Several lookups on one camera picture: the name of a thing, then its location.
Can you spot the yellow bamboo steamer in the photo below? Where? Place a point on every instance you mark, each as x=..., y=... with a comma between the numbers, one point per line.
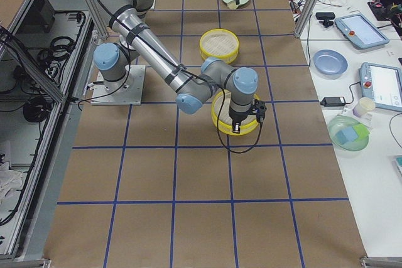
x=223, y=110
x=219, y=43

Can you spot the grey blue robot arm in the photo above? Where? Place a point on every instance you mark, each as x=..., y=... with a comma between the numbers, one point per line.
x=151, y=32

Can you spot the black webcam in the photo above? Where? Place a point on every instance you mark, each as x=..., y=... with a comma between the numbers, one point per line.
x=325, y=18

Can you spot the black power adapter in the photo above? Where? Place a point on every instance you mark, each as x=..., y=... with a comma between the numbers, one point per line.
x=333, y=102

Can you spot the blue plate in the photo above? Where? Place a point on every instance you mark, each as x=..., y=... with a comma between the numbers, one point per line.
x=330, y=64

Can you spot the green translucent bowl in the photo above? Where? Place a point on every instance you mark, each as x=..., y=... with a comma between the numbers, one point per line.
x=339, y=122

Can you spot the blue sponge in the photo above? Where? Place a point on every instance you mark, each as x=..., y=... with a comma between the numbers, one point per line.
x=345, y=135

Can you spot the teach pendant far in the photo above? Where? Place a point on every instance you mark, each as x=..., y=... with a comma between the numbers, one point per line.
x=360, y=31

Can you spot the teach pendant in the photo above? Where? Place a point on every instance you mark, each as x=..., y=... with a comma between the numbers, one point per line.
x=360, y=31
x=382, y=84

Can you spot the green sponge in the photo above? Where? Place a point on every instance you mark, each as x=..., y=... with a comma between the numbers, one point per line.
x=361, y=131

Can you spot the paper cup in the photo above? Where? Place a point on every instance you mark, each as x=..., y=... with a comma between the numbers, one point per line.
x=363, y=106

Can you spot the teach pendant near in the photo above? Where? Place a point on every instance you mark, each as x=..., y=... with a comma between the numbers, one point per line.
x=382, y=84

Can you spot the black box under shelf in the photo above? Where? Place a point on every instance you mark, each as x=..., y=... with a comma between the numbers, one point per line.
x=41, y=15

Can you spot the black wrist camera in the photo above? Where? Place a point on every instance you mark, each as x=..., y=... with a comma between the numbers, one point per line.
x=259, y=110

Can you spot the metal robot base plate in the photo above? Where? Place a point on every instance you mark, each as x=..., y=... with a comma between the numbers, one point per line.
x=126, y=91

